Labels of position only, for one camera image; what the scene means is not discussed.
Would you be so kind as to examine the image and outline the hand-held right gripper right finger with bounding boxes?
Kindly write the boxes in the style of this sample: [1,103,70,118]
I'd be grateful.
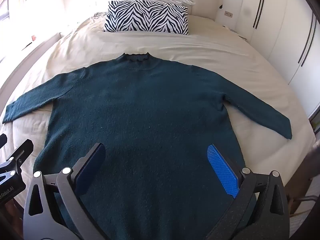
[206,144,290,240]

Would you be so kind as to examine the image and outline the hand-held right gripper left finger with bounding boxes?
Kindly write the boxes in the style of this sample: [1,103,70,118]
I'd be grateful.
[22,142,107,240]

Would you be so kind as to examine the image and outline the dark teal knit sweater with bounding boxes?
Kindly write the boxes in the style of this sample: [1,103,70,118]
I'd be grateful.
[2,52,293,240]

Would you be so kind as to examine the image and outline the bed with beige sheet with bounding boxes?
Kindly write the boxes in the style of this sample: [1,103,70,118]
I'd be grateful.
[0,12,317,207]

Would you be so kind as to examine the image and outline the zebra print pillow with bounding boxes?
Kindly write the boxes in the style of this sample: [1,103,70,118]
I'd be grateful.
[103,0,192,35]

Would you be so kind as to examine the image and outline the white wardrobe with black handles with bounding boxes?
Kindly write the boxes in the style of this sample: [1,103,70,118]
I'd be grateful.
[235,0,320,120]

